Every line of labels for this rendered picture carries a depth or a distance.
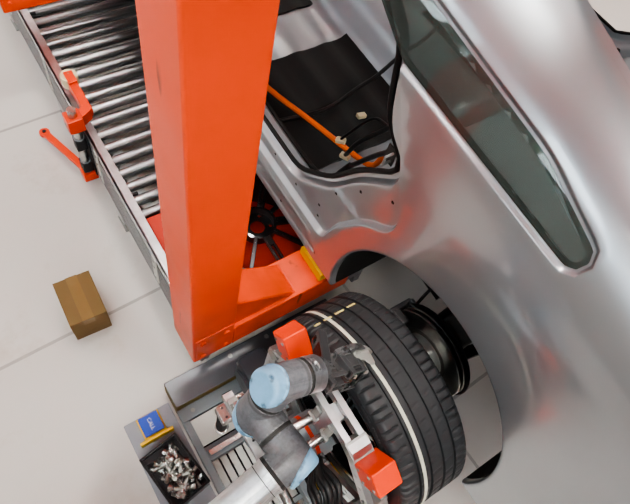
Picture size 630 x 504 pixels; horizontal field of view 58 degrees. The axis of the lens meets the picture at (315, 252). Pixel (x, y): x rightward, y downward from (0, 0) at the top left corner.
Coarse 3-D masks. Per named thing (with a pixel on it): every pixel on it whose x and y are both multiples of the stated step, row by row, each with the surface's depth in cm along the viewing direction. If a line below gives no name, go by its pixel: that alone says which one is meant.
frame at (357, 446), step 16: (272, 352) 168; (320, 400) 149; (336, 400) 150; (288, 416) 194; (336, 416) 148; (352, 416) 148; (336, 432) 147; (352, 432) 150; (352, 448) 144; (368, 448) 146; (352, 464) 148; (352, 496) 176; (368, 496) 150; (384, 496) 153
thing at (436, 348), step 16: (416, 320) 184; (432, 320) 180; (416, 336) 186; (432, 336) 180; (448, 336) 176; (432, 352) 182; (448, 352) 176; (448, 368) 180; (464, 368) 177; (448, 384) 184; (464, 384) 180
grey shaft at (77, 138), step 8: (72, 112) 246; (72, 136) 263; (80, 136) 260; (80, 144) 264; (88, 144) 264; (80, 152) 270; (88, 152) 275; (80, 160) 277; (88, 160) 277; (88, 168) 280
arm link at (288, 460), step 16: (272, 432) 129; (288, 432) 129; (272, 448) 128; (288, 448) 127; (304, 448) 129; (256, 464) 128; (272, 464) 126; (288, 464) 126; (304, 464) 126; (240, 480) 126; (256, 480) 125; (272, 480) 125; (288, 480) 126; (224, 496) 125; (240, 496) 124; (256, 496) 124; (272, 496) 126
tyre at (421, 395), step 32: (320, 320) 165; (352, 320) 161; (384, 320) 159; (384, 352) 152; (416, 352) 154; (416, 384) 149; (384, 416) 145; (416, 416) 147; (448, 416) 151; (384, 448) 146; (448, 448) 152; (352, 480) 184; (416, 480) 149; (448, 480) 161
